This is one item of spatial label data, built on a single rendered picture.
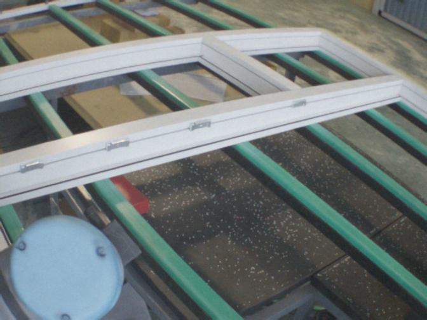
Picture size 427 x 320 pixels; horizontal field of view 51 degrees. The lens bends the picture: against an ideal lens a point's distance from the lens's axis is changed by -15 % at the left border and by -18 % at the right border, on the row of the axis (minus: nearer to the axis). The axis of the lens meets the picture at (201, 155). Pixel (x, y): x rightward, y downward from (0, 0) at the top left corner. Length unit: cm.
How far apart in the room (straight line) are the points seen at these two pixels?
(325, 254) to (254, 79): 50
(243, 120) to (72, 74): 48
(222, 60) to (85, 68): 39
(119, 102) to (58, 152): 85
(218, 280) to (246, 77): 55
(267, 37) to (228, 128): 66
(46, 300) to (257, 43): 143
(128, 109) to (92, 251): 136
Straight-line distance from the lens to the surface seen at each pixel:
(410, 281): 93
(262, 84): 138
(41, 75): 133
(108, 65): 141
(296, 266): 128
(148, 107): 174
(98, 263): 38
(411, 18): 747
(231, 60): 146
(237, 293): 118
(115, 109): 171
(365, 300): 126
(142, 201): 133
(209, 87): 192
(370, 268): 96
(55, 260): 38
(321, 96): 133
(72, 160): 96
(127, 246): 58
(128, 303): 55
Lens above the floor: 144
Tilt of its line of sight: 32 degrees down
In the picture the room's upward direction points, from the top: 9 degrees clockwise
